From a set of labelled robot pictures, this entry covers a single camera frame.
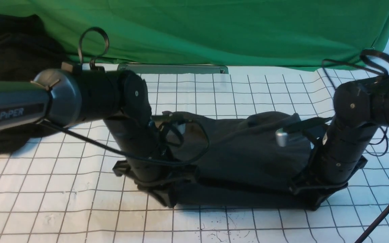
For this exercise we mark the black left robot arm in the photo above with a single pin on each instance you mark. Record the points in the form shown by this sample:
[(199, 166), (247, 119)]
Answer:
[(59, 99)]

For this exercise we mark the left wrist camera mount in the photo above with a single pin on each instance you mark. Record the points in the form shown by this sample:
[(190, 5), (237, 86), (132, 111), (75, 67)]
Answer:
[(170, 129)]

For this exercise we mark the dark gray long-sleeve top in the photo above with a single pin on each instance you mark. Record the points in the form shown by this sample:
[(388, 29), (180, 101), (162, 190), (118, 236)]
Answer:
[(244, 166)]

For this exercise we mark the green backdrop cloth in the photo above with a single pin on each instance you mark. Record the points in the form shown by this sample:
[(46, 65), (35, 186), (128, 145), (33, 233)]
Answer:
[(288, 33)]

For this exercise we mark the dark clothes pile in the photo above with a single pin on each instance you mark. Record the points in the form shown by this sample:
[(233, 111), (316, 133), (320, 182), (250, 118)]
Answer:
[(26, 48)]

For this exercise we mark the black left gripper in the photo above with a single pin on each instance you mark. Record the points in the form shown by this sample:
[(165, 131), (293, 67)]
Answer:
[(152, 168)]

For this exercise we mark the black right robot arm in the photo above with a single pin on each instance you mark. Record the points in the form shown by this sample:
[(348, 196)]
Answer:
[(361, 107)]

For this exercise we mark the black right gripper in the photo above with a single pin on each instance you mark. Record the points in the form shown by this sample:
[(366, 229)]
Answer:
[(334, 159)]

